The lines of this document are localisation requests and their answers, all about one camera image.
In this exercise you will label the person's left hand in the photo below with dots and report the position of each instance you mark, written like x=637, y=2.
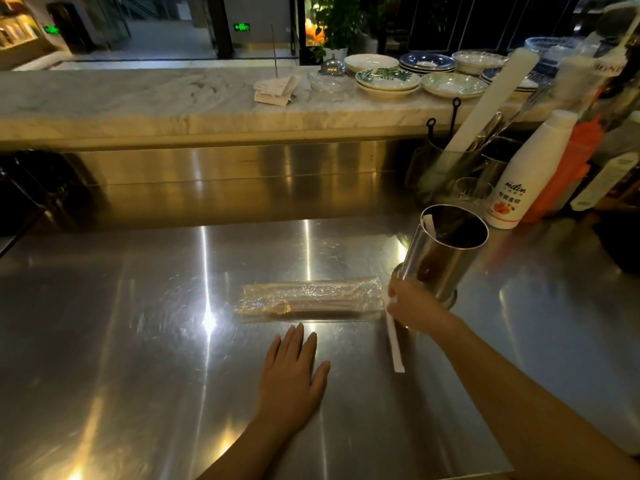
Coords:
x=290, y=384

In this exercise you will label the person's right hand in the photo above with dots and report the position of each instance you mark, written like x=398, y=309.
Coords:
x=417, y=309

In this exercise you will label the steel cylinder straw holder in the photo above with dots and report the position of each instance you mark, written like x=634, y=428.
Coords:
x=440, y=264

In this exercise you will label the clear plastic bag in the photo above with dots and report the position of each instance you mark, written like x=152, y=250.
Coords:
x=365, y=288

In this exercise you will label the bundle of paper straws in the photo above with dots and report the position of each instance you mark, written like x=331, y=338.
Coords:
x=325, y=303

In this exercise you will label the person's right forearm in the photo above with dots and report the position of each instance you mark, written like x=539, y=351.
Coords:
x=525, y=409

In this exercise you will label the clear drinking glass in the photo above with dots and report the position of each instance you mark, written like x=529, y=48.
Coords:
x=472, y=192

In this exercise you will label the steel utensil holder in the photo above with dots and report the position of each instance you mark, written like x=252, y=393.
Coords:
x=435, y=177

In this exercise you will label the small metal cup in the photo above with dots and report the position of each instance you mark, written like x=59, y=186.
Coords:
x=492, y=167

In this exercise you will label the white squeeze bottle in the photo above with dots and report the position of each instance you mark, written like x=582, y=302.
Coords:
x=530, y=179

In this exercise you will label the metal bar spoon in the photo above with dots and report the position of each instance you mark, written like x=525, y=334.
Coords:
x=487, y=129

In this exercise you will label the orange squeeze bottle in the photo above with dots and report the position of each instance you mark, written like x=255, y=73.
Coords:
x=565, y=174

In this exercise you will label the black bar mat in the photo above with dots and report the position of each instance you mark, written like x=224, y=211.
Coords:
x=620, y=244

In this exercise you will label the white paper roll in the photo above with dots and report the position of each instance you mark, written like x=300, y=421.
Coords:
x=495, y=99

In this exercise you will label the pale green plate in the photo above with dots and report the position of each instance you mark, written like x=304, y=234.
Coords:
x=452, y=84

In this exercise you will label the clear bottle white cap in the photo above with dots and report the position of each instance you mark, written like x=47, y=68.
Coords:
x=605, y=179

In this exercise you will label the leaf patterned plate stack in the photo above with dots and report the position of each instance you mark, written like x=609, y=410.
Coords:
x=387, y=77

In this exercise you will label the clear glass dish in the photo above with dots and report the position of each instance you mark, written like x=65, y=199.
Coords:
x=330, y=83

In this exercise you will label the blue rimmed plate stack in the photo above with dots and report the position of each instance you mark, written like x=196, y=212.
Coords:
x=492, y=74

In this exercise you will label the blue patterned plate stack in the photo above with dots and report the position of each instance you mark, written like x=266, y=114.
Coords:
x=427, y=60

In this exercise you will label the plain white plate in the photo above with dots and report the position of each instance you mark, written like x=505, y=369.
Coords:
x=370, y=62

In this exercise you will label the silver call bell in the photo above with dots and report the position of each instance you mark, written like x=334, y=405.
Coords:
x=332, y=67

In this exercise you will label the pale patterned plate stack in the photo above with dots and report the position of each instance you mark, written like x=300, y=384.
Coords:
x=477, y=59

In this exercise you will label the stack of paper napkins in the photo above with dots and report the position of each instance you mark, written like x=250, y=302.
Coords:
x=275, y=89

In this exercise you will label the black panelled cabinet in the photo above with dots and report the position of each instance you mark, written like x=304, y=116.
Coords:
x=475, y=19

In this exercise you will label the large clear glass bowl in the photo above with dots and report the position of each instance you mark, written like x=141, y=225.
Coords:
x=550, y=44

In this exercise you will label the thin metal receipt spike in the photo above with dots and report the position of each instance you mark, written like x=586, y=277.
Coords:
x=274, y=49

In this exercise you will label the lit advertising display stand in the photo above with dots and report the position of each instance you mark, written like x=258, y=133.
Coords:
x=315, y=29

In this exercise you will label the large green potted plant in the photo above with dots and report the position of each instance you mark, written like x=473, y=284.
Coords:
x=335, y=19

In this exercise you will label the green lit sign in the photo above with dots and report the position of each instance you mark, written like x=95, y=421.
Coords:
x=51, y=29
x=241, y=27

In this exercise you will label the black trash bin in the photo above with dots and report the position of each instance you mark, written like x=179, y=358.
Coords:
x=70, y=27

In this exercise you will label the lit display shelf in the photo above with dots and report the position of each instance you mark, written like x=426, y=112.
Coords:
x=17, y=32

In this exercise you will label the black gate post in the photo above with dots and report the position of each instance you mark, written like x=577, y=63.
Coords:
x=220, y=24

